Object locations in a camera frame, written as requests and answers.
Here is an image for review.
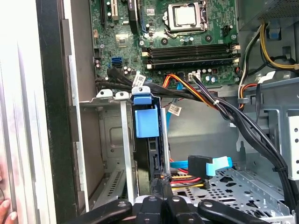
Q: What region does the white red wire bundle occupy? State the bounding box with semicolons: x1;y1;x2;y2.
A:
237;30;263;111

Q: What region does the silver CPU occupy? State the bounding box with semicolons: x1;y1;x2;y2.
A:
172;6;197;26

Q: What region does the yellow black wire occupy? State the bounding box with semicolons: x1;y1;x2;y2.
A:
259;23;299;70

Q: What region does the silver disk bay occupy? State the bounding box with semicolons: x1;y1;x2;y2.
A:
79;86;170;210

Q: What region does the black cable bundle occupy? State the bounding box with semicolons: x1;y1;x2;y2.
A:
95;67;299;210

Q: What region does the person's hand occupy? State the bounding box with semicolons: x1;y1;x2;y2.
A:
0;199;18;224

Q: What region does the black graphics card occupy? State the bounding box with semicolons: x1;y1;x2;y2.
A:
128;0;141;33

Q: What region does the red orange yellow power wire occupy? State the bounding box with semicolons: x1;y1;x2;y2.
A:
162;74;222;190

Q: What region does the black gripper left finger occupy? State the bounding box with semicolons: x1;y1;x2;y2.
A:
69;179;165;224

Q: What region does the grey optical drive cage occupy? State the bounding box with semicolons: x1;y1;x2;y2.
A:
219;77;299;180

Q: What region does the grey power supply unit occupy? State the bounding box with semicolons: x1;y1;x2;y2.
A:
238;0;299;32

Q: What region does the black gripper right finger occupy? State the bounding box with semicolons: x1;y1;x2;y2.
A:
162;181;264;224

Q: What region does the hard disk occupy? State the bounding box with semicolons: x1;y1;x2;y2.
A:
132;86;170;194

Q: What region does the black open PC case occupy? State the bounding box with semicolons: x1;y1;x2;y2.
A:
35;0;299;224

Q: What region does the green motherboard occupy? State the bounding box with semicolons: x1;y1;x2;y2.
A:
90;0;241;91

